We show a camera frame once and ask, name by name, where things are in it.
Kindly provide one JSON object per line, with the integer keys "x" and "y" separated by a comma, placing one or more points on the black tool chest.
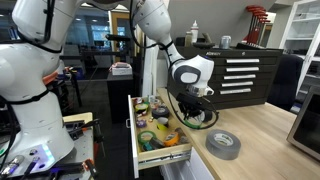
{"x": 240, "y": 96}

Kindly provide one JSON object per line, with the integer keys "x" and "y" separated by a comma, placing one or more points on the teal tape roll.
{"x": 146, "y": 147}

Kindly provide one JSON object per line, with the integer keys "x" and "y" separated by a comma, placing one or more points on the yellow and white tape roll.
{"x": 162, "y": 126}

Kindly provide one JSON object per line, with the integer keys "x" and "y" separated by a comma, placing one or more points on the dark gray tape roll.
{"x": 157, "y": 144}

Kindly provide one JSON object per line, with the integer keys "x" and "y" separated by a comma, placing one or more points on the white squeeze bottle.
{"x": 194, "y": 31}

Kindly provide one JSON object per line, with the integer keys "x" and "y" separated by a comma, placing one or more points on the orange tape roll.
{"x": 175, "y": 141}

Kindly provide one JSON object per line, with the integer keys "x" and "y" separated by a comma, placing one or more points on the gray jar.
{"x": 188, "y": 39}

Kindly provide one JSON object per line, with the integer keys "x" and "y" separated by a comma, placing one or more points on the robot mounting table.
{"x": 81, "y": 146}

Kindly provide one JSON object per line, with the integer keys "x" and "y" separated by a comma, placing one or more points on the gray duct tape roll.
{"x": 220, "y": 151}

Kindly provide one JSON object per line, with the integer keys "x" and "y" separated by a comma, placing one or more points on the green and white box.
{"x": 152, "y": 99}

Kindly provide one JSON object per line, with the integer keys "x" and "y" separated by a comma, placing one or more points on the black flat tool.
{"x": 204, "y": 45}

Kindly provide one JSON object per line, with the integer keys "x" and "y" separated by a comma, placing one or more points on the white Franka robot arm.
{"x": 26, "y": 73}

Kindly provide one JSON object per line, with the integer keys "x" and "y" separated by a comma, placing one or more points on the white drawer cabinet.
{"x": 186, "y": 170}

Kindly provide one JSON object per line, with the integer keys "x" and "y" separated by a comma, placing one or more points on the purple tape roll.
{"x": 141, "y": 123}

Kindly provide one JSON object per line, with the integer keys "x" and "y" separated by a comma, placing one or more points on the green masking tape roll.
{"x": 193, "y": 125}

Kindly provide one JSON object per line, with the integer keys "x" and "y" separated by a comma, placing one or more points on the black office chair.
{"x": 285, "y": 83}

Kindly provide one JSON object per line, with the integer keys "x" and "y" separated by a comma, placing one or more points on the large black tape roll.
{"x": 160, "y": 115}

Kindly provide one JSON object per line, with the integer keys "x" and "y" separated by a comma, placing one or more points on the white glass door cabinet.
{"x": 300, "y": 26}

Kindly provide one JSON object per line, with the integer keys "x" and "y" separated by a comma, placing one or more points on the black side table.
{"x": 120, "y": 96}

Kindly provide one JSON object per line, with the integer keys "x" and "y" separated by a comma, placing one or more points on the silver can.
{"x": 225, "y": 42}

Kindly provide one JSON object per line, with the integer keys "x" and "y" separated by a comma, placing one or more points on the yellow-green tape roll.
{"x": 136, "y": 108}

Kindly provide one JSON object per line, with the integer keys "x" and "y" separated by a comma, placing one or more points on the large green tape roll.
{"x": 139, "y": 137}

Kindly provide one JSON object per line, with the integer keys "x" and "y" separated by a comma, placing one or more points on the steel microwave oven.
{"x": 305, "y": 126}

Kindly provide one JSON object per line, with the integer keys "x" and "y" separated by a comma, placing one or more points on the wooden drawer with white front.
{"x": 160, "y": 155}

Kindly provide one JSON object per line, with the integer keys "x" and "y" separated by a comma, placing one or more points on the small black tape roll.
{"x": 209, "y": 116}

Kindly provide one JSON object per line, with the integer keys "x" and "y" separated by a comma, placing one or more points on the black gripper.
{"x": 196, "y": 104}

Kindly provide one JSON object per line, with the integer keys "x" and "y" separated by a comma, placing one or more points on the black mounted camera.
{"x": 116, "y": 37}

